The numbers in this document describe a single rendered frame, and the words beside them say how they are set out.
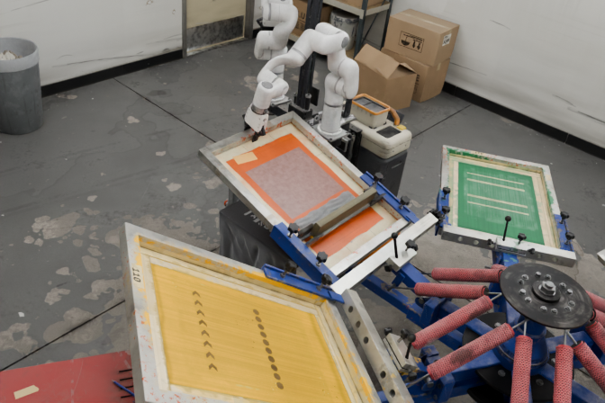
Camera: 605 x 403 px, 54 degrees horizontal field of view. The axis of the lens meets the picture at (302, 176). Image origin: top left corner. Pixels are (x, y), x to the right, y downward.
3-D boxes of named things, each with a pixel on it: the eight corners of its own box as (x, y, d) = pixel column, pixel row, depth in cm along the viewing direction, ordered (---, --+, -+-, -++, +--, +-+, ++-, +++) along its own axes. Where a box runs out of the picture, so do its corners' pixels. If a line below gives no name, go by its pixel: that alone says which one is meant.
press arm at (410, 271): (384, 264, 238) (389, 257, 235) (392, 258, 242) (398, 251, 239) (417, 296, 232) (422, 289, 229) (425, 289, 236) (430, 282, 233)
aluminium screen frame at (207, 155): (196, 156, 254) (198, 149, 251) (291, 116, 292) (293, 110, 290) (324, 287, 227) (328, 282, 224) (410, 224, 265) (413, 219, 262)
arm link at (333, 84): (331, 96, 304) (336, 67, 295) (350, 106, 297) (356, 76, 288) (318, 101, 298) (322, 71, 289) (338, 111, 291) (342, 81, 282)
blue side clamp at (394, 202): (355, 184, 274) (360, 174, 269) (361, 181, 277) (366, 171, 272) (402, 229, 263) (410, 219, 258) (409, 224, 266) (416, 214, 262)
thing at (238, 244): (217, 281, 294) (220, 212, 270) (223, 277, 296) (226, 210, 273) (284, 335, 270) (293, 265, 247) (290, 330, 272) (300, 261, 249)
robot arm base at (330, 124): (332, 120, 315) (337, 94, 307) (350, 129, 308) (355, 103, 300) (311, 128, 306) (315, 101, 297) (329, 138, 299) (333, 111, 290)
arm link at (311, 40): (329, 30, 276) (354, 40, 268) (302, 66, 274) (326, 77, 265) (317, 7, 262) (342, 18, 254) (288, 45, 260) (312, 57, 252)
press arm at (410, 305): (265, 221, 283) (266, 211, 280) (274, 217, 287) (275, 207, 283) (501, 383, 219) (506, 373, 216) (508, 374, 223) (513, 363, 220)
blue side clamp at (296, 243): (269, 236, 237) (274, 225, 233) (277, 230, 241) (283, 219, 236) (320, 289, 227) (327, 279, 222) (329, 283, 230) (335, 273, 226)
